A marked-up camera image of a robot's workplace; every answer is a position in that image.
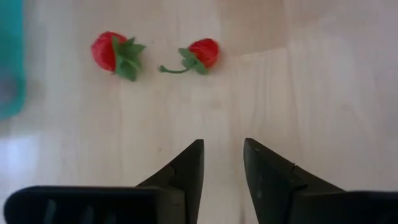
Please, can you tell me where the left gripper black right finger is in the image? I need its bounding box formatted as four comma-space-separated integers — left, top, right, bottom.
243, 138, 345, 224

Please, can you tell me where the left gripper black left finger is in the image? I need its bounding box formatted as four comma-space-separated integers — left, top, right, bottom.
136, 138, 205, 224

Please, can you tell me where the teal plastic tupperware container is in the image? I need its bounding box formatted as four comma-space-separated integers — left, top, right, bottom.
0, 0, 27, 121

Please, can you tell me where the small red strawberry with stem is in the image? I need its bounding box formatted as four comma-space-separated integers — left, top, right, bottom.
159, 37, 221, 75

